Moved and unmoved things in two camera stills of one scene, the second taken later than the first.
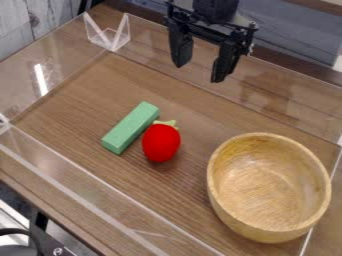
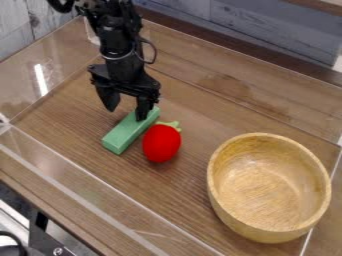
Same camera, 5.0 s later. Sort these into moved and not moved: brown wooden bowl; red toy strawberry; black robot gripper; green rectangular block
Moved: black robot gripper
Not moved: green rectangular block; red toy strawberry; brown wooden bowl
